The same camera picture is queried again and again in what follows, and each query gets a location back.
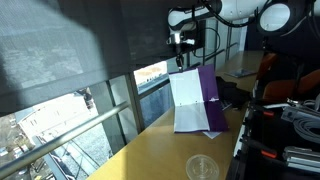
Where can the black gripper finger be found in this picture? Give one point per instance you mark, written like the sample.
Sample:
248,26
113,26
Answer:
178,62
181,61

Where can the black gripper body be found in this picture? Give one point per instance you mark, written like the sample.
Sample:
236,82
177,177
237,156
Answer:
177,39

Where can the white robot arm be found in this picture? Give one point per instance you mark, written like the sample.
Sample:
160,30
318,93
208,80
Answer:
273,18

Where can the blue booklet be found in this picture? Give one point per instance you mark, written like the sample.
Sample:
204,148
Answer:
239,73

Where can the black cloth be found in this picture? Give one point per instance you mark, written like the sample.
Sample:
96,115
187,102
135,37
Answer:
230,92

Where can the white paper sheet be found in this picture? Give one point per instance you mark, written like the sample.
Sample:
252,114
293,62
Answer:
212,135

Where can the orange chair far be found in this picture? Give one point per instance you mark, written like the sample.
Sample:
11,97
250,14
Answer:
266,64

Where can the orange chair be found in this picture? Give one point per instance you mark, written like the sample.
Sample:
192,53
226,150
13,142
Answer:
266,64
280,90

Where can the clear plastic cup lid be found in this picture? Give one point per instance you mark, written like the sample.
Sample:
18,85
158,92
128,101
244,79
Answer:
202,167

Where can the black equipment cart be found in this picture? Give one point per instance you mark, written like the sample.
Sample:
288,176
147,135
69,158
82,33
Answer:
260,148

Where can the dark roller window blind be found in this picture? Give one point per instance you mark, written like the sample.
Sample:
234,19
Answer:
49,48

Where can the orange chair near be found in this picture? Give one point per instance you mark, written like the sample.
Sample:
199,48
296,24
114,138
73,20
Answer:
280,90

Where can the silver metal rails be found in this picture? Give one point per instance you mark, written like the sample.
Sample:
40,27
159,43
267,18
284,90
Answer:
301,158

